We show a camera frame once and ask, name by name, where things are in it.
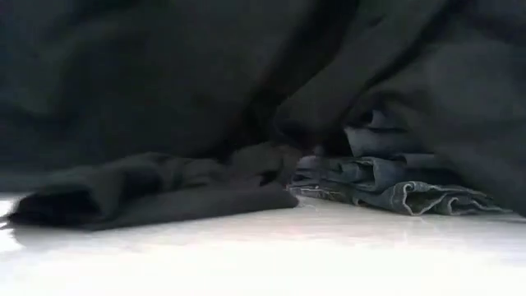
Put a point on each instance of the black garment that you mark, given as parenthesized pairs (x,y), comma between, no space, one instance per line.
(164,82)

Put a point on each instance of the blue denim jeans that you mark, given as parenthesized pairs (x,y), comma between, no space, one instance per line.
(390,193)

